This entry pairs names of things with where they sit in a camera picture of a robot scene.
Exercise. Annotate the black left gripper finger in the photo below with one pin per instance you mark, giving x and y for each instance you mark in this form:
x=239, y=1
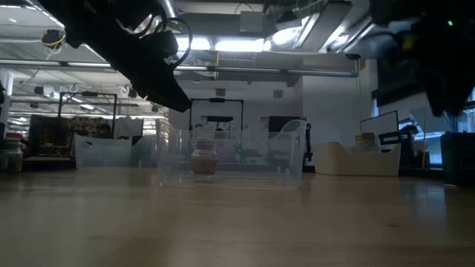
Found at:
x=167, y=96

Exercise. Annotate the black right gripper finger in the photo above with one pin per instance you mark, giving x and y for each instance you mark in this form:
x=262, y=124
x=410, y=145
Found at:
x=449, y=104

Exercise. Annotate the glass spice jar barcode label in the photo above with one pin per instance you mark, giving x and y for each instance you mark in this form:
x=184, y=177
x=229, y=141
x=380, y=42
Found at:
x=204, y=167

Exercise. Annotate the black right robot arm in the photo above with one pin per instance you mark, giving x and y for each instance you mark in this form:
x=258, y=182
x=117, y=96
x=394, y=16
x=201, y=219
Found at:
x=438, y=15

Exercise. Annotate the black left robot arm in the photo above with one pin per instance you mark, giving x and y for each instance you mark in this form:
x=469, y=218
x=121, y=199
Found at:
x=104, y=22

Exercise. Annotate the white box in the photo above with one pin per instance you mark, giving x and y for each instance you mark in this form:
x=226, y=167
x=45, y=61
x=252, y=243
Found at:
x=128, y=128

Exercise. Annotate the ceiling light panel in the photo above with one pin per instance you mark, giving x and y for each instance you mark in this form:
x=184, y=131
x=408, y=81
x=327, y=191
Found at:
x=198, y=43
x=239, y=45

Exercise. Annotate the black ribbed crate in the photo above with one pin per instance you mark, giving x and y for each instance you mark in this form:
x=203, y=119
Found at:
x=460, y=159

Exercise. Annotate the black desk shelf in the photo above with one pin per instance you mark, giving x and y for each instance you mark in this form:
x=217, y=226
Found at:
x=397, y=137

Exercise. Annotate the translucent frosted plastic bin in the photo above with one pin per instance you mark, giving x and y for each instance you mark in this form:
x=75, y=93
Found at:
x=104, y=154

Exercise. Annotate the horizontal silver pipe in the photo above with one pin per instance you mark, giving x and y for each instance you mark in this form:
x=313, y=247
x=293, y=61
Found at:
x=259, y=70

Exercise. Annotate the red patterned board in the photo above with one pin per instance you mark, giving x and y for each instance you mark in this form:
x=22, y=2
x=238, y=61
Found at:
x=74, y=128

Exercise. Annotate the clear plastic bin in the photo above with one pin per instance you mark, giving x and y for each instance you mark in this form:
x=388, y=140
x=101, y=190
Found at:
x=252, y=163

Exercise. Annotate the white plastic bin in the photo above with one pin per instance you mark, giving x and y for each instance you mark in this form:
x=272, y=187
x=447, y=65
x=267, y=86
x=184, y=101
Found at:
x=356, y=163

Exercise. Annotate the grey ceiling box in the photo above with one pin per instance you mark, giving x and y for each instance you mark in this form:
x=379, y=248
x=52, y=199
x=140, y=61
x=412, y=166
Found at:
x=252, y=22

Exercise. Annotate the white bucket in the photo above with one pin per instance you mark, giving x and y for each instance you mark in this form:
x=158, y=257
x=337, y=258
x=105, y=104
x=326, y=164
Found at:
x=11, y=161

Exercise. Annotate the black metal frame stand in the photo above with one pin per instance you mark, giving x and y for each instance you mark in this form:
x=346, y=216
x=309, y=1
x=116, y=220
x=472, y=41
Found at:
x=217, y=100

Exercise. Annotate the smooth silver round duct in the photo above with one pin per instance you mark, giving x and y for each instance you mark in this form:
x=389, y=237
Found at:
x=169, y=7

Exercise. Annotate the white board black frame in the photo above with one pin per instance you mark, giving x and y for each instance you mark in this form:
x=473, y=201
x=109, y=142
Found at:
x=378, y=126

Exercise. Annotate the black dome security camera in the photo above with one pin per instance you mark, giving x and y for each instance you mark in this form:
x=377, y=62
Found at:
x=352, y=56

